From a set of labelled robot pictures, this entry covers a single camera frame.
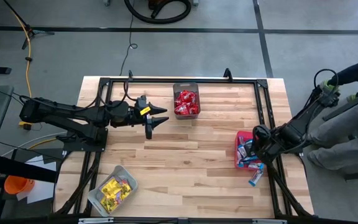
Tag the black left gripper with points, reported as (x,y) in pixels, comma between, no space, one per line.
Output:
(126,115)

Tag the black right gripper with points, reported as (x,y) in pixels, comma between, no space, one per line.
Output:
(266,146)

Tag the small black hook bracket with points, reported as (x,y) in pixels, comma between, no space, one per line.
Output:
(130,74)

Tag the yellow candy bag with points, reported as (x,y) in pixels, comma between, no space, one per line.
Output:
(124,191)
(109,203)
(110,188)

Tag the white paper sheets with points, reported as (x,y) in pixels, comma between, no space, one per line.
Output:
(40,189)

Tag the red Skittles candy bag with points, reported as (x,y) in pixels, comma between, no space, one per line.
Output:
(181,109)
(188,96)
(193,109)
(179,102)

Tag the silver metal bracket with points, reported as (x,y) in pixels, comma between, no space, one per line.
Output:
(95,220)
(269,221)

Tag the light grey plastic bin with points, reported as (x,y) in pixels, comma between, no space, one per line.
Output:
(120,171)

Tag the red plastic bin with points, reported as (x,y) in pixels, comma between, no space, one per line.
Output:
(237,135)

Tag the blue snack bag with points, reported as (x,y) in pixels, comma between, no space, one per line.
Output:
(256,178)

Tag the dark grey translucent plastic bin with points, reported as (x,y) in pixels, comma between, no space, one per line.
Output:
(186,85)

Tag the orange bucket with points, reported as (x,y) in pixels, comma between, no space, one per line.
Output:
(17,185)

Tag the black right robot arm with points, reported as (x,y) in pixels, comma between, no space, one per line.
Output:
(300,124)

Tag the yellow tape tag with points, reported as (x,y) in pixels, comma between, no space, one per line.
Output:
(145,110)

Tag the black tripod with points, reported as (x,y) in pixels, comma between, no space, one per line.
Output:
(30,30)

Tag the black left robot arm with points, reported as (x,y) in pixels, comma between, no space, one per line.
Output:
(64,113)

